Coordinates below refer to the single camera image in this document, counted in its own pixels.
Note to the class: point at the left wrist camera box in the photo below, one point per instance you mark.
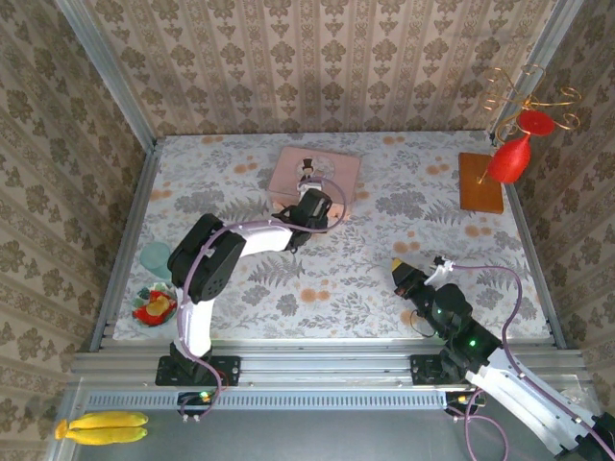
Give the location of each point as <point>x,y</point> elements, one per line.
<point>310,185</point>

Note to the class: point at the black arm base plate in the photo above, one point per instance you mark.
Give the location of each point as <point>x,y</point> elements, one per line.
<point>425,372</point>
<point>226,372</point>

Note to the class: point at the teal plastic cup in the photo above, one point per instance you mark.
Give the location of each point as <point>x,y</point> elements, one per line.
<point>154,259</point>

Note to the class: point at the red wine glass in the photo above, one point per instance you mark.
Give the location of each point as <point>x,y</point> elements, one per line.
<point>509,161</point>

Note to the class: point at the aluminium frame post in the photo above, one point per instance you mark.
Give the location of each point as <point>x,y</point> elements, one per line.
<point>543,62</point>
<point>110,77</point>

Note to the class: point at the aluminium frame rail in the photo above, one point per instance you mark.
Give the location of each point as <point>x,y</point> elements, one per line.
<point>327,360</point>

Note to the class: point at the plate of toy fruit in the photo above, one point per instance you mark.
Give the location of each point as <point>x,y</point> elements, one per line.
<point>154,305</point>

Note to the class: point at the yellow toy banana bunch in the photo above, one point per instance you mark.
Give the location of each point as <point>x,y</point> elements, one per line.
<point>105,427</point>

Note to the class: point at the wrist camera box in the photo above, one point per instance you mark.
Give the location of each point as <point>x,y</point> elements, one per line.
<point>439,271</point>
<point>310,185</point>

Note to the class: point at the floral tablecloth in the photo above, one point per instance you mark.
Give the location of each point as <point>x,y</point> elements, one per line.
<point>360,269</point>

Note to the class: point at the small black controller board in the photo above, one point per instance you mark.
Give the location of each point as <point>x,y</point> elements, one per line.
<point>192,399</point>
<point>461,399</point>

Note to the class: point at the wooden base board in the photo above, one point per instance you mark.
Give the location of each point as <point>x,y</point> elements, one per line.
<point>478,185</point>

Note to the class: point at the pink tin box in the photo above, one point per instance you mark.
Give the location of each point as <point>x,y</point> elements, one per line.
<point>336,168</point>

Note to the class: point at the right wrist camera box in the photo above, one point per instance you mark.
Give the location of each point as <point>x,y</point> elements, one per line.
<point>439,271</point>

